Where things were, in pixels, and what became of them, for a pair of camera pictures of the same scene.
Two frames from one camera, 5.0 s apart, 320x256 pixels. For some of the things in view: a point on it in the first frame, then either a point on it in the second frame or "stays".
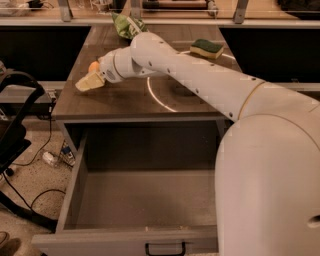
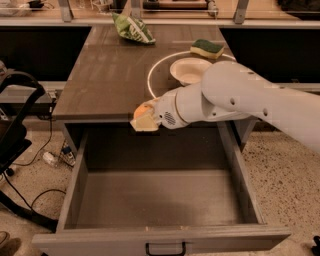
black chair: (14, 145) stays
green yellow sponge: (206, 48) stays
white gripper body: (107, 69) to (165, 110)
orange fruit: (93, 66) to (141, 110)
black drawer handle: (147, 251) stays
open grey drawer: (145, 189) stays
